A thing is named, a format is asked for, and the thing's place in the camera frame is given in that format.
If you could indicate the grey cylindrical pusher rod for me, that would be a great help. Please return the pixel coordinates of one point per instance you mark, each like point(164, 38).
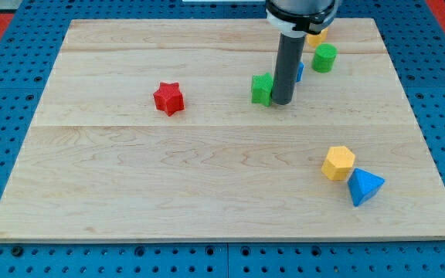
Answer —
point(287, 64)

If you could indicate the green star block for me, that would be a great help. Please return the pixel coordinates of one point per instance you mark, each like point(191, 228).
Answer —
point(261, 88)

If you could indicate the yellow block behind arm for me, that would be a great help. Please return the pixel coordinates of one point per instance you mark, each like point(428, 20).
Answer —
point(315, 40)

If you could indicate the red star block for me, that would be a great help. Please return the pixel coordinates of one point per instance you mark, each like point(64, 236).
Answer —
point(169, 98)

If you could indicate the blue block behind rod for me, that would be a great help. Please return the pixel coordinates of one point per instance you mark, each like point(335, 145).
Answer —
point(299, 72)

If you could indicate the green cylinder block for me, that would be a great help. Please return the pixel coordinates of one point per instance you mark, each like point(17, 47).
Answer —
point(324, 58)

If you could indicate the yellow hexagon block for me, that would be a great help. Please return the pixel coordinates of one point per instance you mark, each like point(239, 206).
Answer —
point(338, 162)

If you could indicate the blue triangle block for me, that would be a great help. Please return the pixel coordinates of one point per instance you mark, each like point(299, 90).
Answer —
point(363, 185)

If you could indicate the wooden board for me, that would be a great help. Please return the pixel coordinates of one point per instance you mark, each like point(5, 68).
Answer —
point(101, 164)

